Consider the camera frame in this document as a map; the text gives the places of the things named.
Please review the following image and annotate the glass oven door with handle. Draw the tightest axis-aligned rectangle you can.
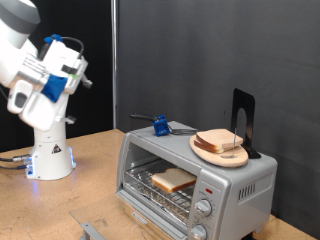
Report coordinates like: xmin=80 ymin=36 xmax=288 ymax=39
xmin=69 ymin=189 xmax=188 ymax=240

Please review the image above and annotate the metal wire oven rack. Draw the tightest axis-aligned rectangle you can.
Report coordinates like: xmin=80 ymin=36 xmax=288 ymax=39
xmin=124 ymin=158 xmax=198 ymax=224

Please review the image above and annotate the thin metal pin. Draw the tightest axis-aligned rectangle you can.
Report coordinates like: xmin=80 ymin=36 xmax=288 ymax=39
xmin=221 ymin=128 xmax=239 ymax=160

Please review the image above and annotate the white bread slice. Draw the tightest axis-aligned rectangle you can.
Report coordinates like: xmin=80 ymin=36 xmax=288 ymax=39
xmin=151 ymin=167 xmax=198 ymax=195
xmin=193 ymin=128 xmax=245 ymax=155

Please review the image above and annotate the blue cable clip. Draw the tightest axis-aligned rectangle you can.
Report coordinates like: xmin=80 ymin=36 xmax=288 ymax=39
xmin=43 ymin=33 xmax=64 ymax=45

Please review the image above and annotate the black metal bookend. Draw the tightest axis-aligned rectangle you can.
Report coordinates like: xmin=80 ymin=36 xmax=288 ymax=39
xmin=230 ymin=88 xmax=262 ymax=160

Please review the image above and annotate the black cable with silver connector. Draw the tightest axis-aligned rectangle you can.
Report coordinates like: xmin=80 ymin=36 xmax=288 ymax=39
xmin=0 ymin=154 xmax=33 ymax=164

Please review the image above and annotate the round wooden board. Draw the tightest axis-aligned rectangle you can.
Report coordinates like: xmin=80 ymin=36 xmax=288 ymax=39
xmin=189 ymin=134 xmax=250 ymax=169

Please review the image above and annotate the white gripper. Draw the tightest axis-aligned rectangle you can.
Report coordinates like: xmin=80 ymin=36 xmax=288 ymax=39
xmin=18 ymin=39 xmax=94 ymax=133

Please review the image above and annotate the silver oven knob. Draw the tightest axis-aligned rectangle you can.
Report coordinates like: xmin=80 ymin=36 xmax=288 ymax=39
xmin=194 ymin=198 xmax=213 ymax=218
xmin=189 ymin=223 xmax=208 ymax=240

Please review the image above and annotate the thin black base cable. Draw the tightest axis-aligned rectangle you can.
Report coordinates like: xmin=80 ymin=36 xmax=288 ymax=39
xmin=0 ymin=164 xmax=28 ymax=171

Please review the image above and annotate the metal spatula with blue block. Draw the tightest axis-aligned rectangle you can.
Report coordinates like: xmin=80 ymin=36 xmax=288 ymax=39
xmin=129 ymin=112 xmax=200 ymax=138

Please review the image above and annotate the silver toaster oven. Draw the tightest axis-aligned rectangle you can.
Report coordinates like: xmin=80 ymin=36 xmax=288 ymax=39
xmin=117 ymin=120 xmax=278 ymax=240

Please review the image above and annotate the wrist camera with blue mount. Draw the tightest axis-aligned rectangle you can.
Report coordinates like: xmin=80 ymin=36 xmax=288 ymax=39
xmin=40 ymin=63 xmax=88 ymax=104

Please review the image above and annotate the vertical metal pole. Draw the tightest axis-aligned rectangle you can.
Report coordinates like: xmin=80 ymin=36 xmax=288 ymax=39
xmin=110 ymin=0 xmax=119 ymax=130

